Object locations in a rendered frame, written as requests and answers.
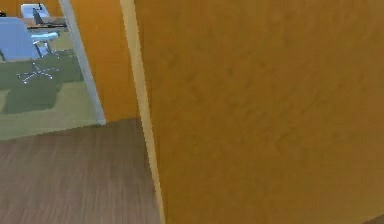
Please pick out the orange room door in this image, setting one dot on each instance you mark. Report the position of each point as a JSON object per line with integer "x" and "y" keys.
{"x": 266, "y": 113}

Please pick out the blue office chair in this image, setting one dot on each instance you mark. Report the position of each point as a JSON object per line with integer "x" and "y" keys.
{"x": 16, "y": 40}

